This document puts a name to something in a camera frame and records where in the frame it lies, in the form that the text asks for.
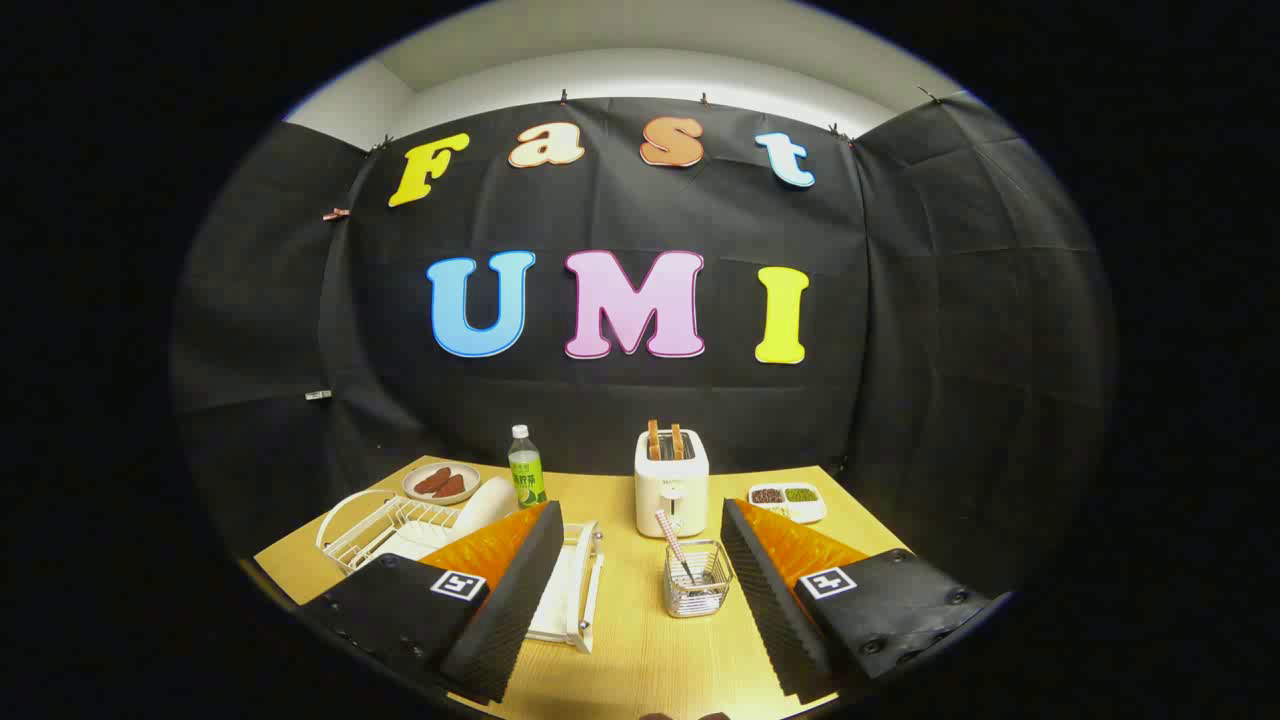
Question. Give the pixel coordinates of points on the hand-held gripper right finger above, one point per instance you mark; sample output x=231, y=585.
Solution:
x=770, y=610

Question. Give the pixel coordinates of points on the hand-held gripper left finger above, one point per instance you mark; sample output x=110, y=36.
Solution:
x=510, y=610

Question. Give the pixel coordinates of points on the white plate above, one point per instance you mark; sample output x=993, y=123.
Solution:
x=490, y=505

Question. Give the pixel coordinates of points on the small beige dish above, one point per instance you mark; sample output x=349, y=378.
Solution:
x=473, y=482

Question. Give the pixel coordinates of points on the white divided tray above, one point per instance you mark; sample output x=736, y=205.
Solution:
x=808, y=512

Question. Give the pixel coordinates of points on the pile of red beans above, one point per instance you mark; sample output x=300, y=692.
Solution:
x=768, y=495

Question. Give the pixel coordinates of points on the pile of green beans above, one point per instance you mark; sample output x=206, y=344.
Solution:
x=801, y=494

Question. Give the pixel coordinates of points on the green tea bottle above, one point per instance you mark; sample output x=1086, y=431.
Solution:
x=526, y=480

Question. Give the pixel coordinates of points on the red-brown sausage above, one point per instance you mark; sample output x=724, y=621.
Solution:
x=452, y=487
x=432, y=481

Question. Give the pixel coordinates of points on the white toaster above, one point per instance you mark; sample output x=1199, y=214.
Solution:
x=672, y=480

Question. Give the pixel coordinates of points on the toast slice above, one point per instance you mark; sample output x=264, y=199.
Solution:
x=678, y=441
x=654, y=440

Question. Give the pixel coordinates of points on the black backdrop cloth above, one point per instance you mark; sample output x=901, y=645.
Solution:
x=900, y=350

